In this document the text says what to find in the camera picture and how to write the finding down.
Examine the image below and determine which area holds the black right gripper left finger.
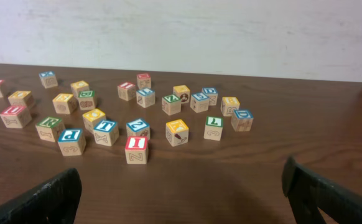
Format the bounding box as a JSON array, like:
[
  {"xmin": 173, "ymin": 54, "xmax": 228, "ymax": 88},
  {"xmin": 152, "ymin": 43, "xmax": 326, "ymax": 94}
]
[{"xmin": 0, "ymin": 168, "xmax": 82, "ymax": 223}]

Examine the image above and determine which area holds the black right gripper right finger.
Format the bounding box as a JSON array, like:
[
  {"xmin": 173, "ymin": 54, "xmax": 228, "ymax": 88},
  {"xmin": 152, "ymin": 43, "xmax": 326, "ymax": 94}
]
[{"xmin": 282, "ymin": 157, "xmax": 362, "ymax": 223}]

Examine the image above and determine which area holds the blue P block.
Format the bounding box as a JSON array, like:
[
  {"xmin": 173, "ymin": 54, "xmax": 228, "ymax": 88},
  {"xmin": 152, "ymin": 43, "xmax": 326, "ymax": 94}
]
[{"xmin": 58, "ymin": 129, "xmax": 86, "ymax": 156}]

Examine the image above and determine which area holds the green R block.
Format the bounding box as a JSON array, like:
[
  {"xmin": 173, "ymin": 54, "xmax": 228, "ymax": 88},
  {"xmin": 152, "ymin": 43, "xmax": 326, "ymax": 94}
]
[{"xmin": 35, "ymin": 116, "xmax": 65, "ymax": 142}]

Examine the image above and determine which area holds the blue T block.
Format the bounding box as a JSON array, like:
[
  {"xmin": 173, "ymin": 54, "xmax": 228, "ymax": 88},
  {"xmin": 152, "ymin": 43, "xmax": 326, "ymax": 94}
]
[{"xmin": 93, "ymin": 119, "xmax": 119, "ymax": 146}]

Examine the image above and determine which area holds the yellow block centre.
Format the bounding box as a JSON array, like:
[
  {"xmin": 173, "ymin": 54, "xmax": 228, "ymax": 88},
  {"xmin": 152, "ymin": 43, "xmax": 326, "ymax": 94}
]
[{"xmin": 82, "ymin": 108, "xmax": 106, "ymax": 133}]

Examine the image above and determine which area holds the red U block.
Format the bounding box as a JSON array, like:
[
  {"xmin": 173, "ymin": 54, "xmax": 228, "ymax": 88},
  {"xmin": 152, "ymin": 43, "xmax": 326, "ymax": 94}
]
[{"xmin": 0, "ymin": 105, "xmax": 32, "ymax": 129}]

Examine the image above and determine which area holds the blue D block front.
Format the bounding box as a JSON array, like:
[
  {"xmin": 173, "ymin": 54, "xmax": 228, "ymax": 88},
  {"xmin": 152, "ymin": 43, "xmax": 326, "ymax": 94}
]
[{"xmin": 231, "ymin": 110, "xmax": 254, "ymax": 132}]

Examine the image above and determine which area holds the blue d block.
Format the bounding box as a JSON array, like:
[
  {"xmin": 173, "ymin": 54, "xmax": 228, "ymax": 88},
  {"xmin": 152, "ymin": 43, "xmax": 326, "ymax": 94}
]
[
  {"xmin": 202, "ymin": 87, "xmax": 218, "ymax": 106},
  {"xmin": 231, "ymin": 110, "xmax": 254, "ymax": 132}
]

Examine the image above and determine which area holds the red i block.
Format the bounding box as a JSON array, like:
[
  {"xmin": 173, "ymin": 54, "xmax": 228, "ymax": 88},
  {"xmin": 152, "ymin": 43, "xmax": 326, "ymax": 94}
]
[
  {"xmin": 118, "ymin": 82, "xmax": 136, "ymax": 101},
  {"xmin": 125, "ymin": 136, "xmax": 149, "ymax": 164}
]

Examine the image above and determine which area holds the yellow block beside B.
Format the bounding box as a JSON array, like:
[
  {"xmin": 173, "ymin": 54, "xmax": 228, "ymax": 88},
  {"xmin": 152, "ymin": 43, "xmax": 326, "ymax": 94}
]
[{"xmin": 52, "ymin": 93, "xmax": 77, "ymax": 114}]

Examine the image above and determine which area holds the green B block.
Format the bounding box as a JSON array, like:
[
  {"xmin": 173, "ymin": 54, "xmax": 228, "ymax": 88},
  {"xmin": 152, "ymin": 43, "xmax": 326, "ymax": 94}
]
[{"xmin": 78, "ymin": 90, "xmax": 97, "ymax": 110}]

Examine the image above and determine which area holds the yellow O block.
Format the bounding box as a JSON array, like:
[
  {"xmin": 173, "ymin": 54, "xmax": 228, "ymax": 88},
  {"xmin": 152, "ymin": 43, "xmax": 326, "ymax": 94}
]
[{"xmin": 8, "ymin": 90, "xmax": 35, "ymax": 109}]

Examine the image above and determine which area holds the blue 2 block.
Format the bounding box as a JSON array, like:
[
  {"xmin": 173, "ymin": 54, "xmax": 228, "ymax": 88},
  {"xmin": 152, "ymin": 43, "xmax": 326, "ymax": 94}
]
[{"xmin": 126, "ymin": 118, "xmax": 151, "ymax": 139}]

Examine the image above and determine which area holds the green 7 block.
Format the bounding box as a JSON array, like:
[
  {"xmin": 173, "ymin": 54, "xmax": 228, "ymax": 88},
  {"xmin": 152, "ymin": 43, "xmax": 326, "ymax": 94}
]
[{"xmin": 203, "ymin": 116, "xmax": 224, "ymax": 141}]

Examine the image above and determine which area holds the yellow block right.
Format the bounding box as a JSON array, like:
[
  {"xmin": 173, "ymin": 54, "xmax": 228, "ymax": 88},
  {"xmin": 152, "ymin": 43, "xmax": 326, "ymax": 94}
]
[{"xmin": 221, "ymin": 96, "xmax": 240, "ymax": 116}]

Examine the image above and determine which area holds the yellow block rear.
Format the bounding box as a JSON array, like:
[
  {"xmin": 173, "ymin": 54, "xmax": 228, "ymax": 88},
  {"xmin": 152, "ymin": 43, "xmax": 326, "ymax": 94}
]
[{"xmin": 70, "ymin": 80, "xmax": 90, "ymax": 98}]

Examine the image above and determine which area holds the blue X block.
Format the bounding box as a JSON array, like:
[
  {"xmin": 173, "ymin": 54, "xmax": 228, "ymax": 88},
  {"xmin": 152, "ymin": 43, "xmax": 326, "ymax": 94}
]
[{"xmin": 39, "ymin": 71, "xmax": 58, "ymax": 89}]

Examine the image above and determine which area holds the red I block rear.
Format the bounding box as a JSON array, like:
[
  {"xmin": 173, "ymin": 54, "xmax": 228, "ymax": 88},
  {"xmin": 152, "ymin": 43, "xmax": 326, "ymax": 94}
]
[{"xmin": 118, "ymin": 82, "xmax": 136, "ymax": 101}]

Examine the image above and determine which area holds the blue D block rear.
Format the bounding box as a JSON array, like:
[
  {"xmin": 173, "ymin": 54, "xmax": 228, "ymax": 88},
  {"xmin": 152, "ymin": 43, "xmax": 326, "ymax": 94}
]
[{"xmin": 202, "ymin": 87, "xmax": 218, "ymax": 106}]

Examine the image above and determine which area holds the blue L block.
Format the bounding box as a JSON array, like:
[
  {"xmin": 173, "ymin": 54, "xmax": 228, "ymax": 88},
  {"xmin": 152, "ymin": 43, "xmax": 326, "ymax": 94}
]
[{"xmin": 136, "ymin": 88, "xmax": 155, "ymax": 108}]

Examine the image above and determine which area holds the blue 5 block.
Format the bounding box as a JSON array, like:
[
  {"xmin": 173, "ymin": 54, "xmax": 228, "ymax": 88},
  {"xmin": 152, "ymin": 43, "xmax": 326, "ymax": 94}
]
[{"xmin": 190, "ymin": 93, "xmax": 210, "ymax": 113}]

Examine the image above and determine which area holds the yellow pen picture block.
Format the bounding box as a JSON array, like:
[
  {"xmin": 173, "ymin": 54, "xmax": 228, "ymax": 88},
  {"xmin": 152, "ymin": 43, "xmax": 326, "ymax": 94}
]
[{"xmin": 165, "ymin": 119, "xmax": 189, "ymax": 147}]

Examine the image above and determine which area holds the red H block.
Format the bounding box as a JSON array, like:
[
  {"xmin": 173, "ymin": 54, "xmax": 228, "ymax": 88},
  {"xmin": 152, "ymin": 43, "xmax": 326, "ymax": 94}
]
[{"xmin": 136, "ymin": 73, "xmax": 151, "ymax": 90}]

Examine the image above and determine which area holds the green Z block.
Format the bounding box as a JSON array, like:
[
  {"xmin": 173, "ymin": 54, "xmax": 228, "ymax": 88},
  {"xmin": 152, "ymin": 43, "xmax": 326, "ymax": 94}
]
[{"xmin": 162, "ymin": 94, "xmax": 181, "ymax": 116}]

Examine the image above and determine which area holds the yellow monkey picture block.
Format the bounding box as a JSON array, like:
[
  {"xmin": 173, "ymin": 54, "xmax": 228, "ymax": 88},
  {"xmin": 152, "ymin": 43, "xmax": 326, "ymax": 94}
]
[{"xmin": 173, "ymin": 85, "xmax": 190, "ymax": 104}]

